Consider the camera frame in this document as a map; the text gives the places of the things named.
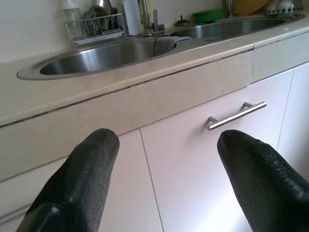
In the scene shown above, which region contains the green plastic bowl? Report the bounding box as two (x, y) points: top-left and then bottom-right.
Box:
(192, 8), (225, 24)

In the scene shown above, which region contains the clear plastic bottle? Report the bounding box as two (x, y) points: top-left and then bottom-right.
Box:
(61, 0), (82, 39)

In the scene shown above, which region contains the steel bar cabinet handle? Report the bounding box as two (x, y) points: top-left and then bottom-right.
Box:
(206, 101), (267, 131)

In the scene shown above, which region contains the grey dish cloth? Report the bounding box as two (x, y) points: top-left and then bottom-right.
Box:
(154, 35), (193, 58)

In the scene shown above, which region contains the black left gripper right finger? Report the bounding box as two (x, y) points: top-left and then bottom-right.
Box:
(216, 130), (309, 232)

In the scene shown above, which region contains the round perforated sink strainer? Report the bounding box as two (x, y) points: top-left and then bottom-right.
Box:
(264, 0), (304, 17)

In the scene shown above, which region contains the steel kitchen faucet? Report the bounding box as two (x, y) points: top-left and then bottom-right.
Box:
(140, 0), (155, 37)

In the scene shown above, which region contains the stainless steel double sink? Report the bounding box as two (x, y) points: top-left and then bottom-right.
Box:
(16, 13), (307, 80)

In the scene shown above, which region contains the wooden cutting board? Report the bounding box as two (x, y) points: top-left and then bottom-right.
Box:
(224, 0), (270, 15)

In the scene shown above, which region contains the stainless steel vessel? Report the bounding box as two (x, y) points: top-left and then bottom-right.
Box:
(90, 0), (113, 15)

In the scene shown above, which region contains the white kitchen base cabinet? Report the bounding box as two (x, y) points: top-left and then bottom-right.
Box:
(0, 25), (309, 232)

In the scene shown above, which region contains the plain white bottle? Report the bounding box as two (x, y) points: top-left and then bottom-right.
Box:
(122, 0), (143, 37)

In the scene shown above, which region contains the white cabinet door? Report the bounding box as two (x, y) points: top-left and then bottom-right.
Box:
(139, 69), (295, 232)
(277, 64), (309, 170)
(0, 128), (165, 232)

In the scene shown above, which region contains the dark scouring sponge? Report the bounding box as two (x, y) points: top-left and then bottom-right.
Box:
(105, 6), (124, 32)
(83, 6), (106, 37)

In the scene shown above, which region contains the white wire sink rack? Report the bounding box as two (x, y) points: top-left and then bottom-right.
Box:
(65, 13), (127, 46)

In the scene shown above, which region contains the upright steel pipe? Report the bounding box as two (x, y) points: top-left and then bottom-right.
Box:
(226, 0), (234, 18)

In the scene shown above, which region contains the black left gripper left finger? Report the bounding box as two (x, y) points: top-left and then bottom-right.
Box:
(14, 128), (120, 232)

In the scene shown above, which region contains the black sink plug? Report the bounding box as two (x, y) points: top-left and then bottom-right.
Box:
(174, 14), (191, 27)

